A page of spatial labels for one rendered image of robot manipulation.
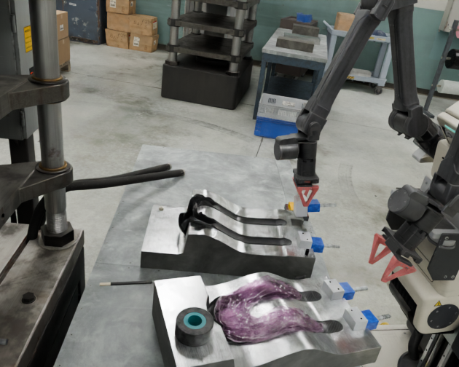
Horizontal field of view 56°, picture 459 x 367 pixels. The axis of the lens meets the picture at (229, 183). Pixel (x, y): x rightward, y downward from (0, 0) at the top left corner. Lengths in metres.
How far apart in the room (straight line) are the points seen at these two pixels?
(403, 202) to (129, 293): 0.73
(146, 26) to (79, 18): 1.13
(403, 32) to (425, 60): 6.55
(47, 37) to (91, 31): 6.91
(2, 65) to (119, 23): 6.68
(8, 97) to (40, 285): 0.50
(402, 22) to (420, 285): 0.79
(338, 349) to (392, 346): 0.96
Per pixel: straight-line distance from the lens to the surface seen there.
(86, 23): 8.10
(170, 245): 1.30
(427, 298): 1.48
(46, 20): 1.18
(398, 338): 2.10
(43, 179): 1.26
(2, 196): 1.19
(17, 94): 1.14
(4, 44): 1.34
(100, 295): 1.22
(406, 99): 1.44
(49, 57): 1.19
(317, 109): 1.29
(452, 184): 1.06
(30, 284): 1.31
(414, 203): 1.04
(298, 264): 1.30
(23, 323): 1.20
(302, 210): 1.38
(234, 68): 5.22
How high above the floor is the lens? 1.62
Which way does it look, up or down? 27 degrees down
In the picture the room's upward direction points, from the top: 8 degrees clockwise
